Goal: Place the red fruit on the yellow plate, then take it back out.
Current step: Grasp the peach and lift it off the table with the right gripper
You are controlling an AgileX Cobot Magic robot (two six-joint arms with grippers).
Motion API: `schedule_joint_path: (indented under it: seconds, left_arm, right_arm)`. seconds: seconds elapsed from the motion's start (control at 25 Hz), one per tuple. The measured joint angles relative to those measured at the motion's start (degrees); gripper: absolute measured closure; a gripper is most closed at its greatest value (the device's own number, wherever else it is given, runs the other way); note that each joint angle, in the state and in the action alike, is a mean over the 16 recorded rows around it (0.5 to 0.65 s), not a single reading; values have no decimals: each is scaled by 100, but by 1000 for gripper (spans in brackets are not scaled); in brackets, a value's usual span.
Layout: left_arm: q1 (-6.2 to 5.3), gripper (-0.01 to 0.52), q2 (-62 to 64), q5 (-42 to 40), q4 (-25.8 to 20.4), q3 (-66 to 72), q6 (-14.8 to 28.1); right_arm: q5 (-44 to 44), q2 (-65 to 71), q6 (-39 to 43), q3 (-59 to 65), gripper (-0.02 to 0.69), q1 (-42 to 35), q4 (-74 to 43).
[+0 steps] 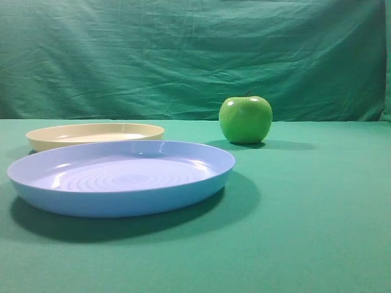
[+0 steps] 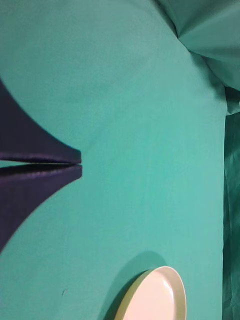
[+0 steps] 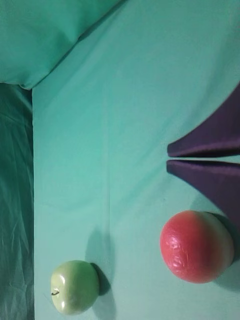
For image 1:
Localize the blue plastic plate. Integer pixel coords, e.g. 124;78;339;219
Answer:
7;140;236;218

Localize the cream yellow plastic plate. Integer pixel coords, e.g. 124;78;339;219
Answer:
26;123;166;152

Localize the green apple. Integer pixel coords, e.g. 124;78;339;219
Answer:
219;95;273;145

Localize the green table cloth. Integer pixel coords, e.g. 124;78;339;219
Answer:
1;119;390;292

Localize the green backdrop cloth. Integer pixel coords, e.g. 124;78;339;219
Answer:
1;1;390;121

